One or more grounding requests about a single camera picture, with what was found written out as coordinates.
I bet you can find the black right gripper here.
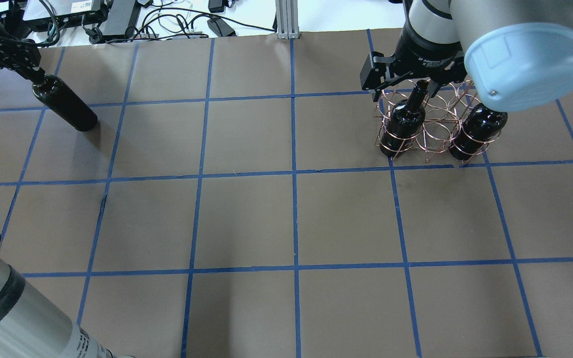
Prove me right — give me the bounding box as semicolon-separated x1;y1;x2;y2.
360;23;468;93

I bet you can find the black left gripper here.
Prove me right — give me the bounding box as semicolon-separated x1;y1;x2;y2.
0;22;46;84

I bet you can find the dark glass wine bottle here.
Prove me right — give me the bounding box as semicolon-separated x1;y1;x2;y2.
380;80;428;157
449;103;508;161
32;75;98;132

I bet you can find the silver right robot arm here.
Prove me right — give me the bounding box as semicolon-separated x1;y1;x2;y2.
360;0;573;112

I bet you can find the black electronics box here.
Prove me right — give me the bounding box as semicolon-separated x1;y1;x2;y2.
22;0;109;32

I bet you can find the black power adapter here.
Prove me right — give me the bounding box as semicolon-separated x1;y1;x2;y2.
207;18;237;38

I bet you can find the copper wire wine basket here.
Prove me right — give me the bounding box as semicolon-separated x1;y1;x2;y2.
375;79;502;165

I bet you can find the aluminium frame post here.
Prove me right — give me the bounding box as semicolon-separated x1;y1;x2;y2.
275;0;300;39

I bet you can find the black cable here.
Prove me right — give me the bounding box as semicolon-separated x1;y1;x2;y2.
137;6;277;40

